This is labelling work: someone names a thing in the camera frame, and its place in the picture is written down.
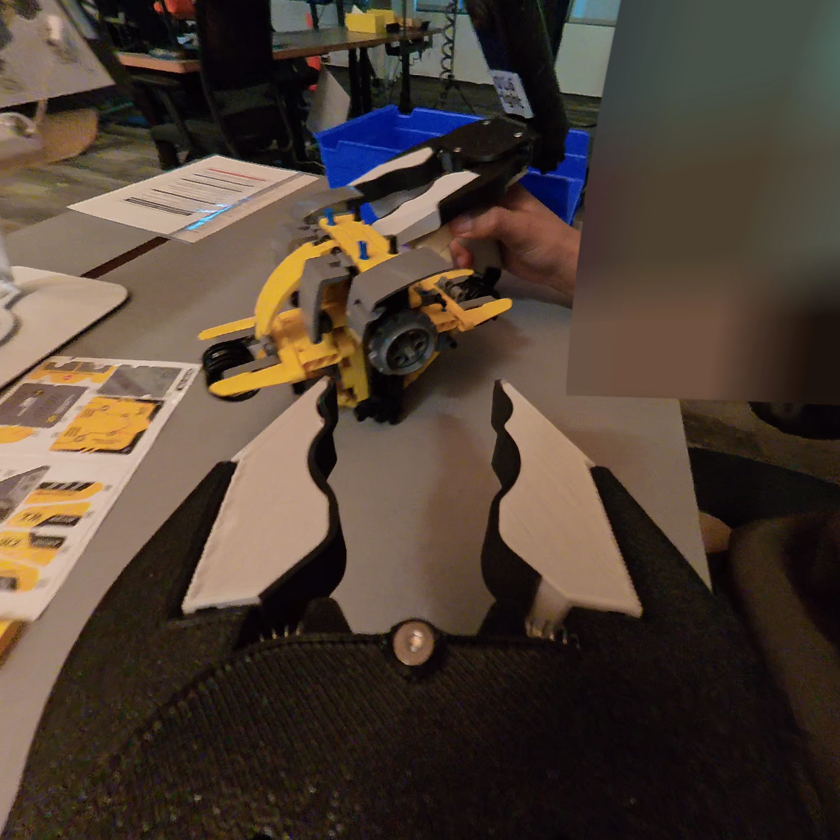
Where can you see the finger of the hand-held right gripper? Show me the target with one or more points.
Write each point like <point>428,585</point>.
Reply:
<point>426,203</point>
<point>394,170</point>

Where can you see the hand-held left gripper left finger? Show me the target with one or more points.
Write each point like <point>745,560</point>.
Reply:
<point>262,518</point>

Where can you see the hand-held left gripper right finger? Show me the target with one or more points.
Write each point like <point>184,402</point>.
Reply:
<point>564,518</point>

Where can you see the yellow building-brick toy vehicle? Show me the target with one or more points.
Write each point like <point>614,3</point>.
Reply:
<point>295,341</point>

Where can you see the person's right hand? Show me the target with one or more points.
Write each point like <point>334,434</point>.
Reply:
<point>531,243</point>

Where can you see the blue plastic bin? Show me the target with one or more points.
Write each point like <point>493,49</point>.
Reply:
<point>367,141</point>

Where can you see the hanging white paper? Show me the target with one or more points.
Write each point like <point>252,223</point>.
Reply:
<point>327,98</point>

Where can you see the small yellow box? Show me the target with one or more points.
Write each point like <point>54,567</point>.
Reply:
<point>367,22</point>

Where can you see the background table with black legs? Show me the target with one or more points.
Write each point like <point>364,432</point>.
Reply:
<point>295,46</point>

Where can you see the yellow grey sticker sheet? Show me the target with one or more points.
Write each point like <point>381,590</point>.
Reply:
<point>85,459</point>

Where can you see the white printed paper sheet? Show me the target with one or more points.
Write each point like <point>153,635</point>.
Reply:
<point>197,190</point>

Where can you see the person's dark clothing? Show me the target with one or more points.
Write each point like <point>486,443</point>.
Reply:
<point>787,590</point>

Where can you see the yellow brick beam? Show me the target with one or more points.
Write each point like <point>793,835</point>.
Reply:
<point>8,640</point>

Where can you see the white desk lamp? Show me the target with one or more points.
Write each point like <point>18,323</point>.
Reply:
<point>59,315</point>

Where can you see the white printed card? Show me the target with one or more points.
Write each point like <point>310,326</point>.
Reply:
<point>46,52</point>

